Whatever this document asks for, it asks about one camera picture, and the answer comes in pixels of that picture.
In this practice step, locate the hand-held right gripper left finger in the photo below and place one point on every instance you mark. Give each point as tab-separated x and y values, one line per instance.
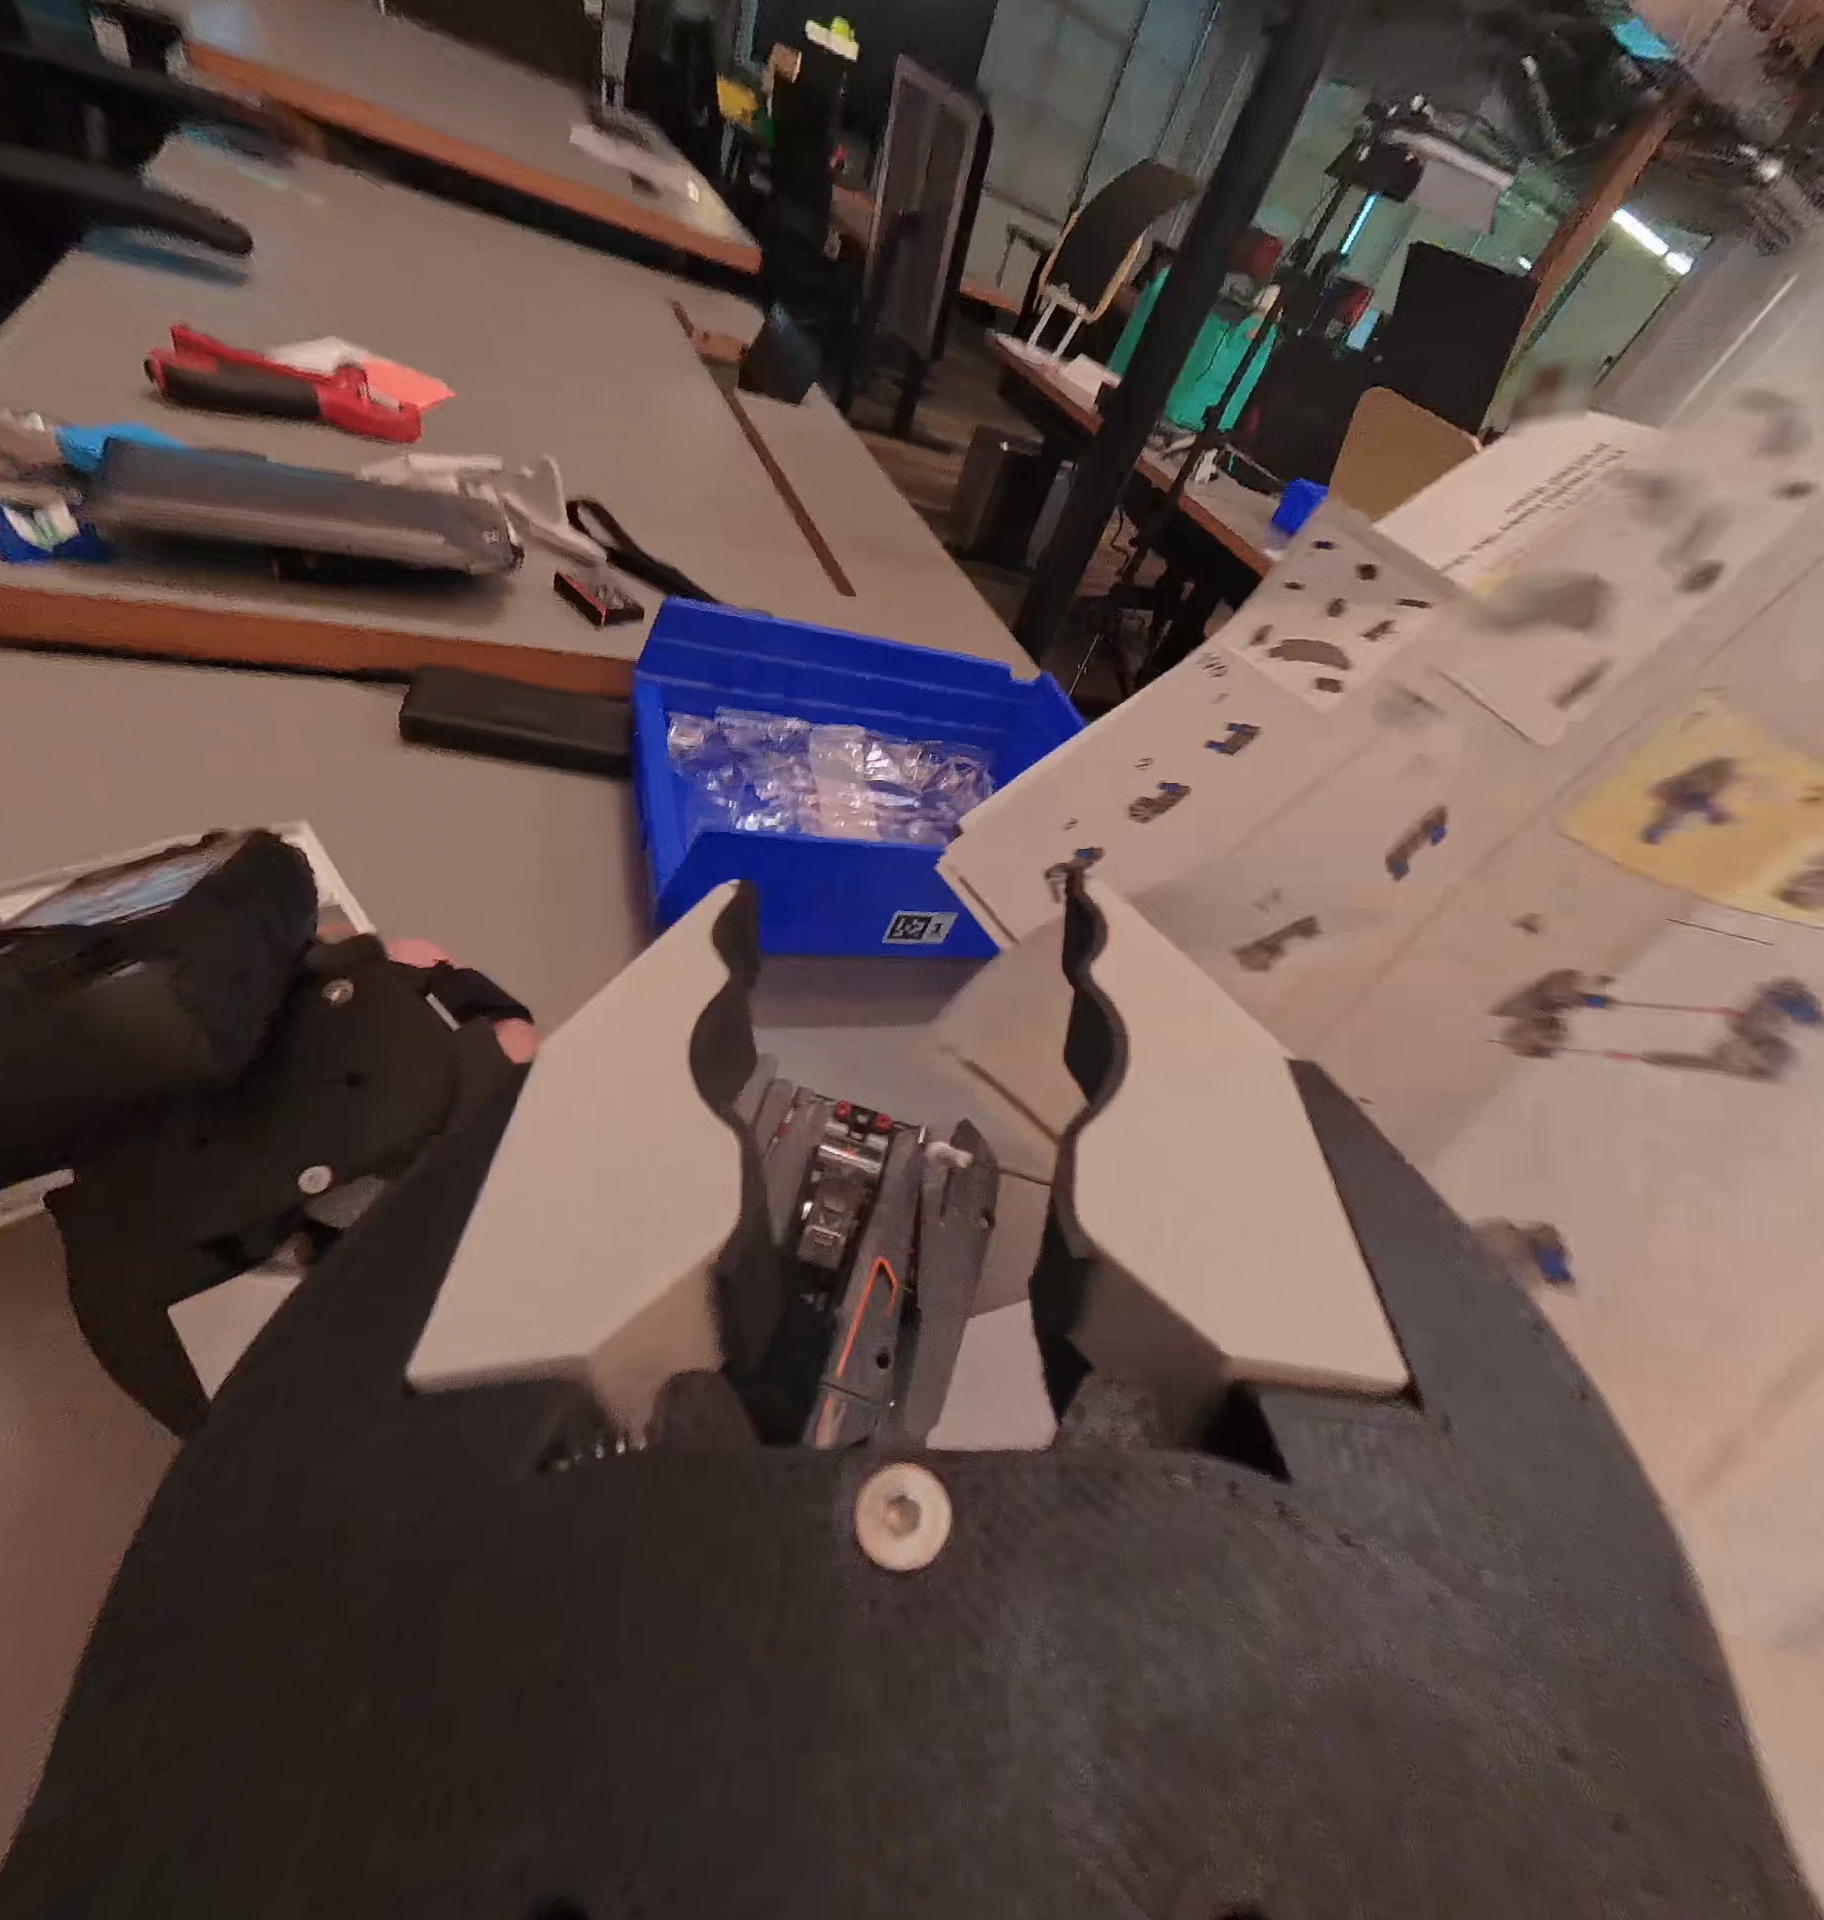
582	1200

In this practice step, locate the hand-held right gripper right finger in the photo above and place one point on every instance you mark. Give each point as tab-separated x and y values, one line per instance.
1227	1200

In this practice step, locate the lego car model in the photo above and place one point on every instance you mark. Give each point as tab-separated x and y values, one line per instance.
852	1200

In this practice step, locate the lego instruction booklet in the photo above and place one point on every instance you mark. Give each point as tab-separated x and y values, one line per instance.
1677	1141

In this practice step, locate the person's left hand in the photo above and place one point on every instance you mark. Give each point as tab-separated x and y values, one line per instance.
416	952

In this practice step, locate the white paper sheet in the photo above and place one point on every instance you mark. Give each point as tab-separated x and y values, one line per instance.
338	877

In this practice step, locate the blue storage bin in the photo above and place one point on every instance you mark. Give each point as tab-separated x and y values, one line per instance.
806	900

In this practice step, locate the black power bank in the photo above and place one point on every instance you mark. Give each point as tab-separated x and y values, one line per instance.
515	721

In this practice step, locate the clear plastic bags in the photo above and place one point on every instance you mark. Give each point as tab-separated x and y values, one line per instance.
821	773

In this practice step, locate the blue white packet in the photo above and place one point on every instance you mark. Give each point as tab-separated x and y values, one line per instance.
35	527

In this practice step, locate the long grey case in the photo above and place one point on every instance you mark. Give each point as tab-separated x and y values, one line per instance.
297	511

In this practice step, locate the small black red box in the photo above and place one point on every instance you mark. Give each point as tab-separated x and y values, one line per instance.
601	596

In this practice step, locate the red black hand tool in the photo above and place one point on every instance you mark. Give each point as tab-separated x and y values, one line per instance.
281	392

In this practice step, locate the small blue box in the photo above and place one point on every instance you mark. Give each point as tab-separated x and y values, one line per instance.
1299	511

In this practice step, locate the printed task sheet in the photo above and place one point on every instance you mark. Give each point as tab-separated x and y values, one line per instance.
1512	511

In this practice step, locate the tan board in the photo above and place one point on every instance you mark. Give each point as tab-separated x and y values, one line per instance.
1399	458

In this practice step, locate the green container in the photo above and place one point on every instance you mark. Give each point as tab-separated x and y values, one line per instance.
1227	375

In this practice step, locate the black stand pole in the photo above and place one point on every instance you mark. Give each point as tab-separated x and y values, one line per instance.
1151	346

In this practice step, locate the black office chair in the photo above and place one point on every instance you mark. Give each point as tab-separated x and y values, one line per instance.
41	181

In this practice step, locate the curved back chair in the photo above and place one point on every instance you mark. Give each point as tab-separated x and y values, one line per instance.
1114	241

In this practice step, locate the grey metal cabinet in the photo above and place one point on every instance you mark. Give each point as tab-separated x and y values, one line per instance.
926	210

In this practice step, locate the white plastic bracket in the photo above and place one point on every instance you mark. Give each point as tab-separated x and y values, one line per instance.
536	518

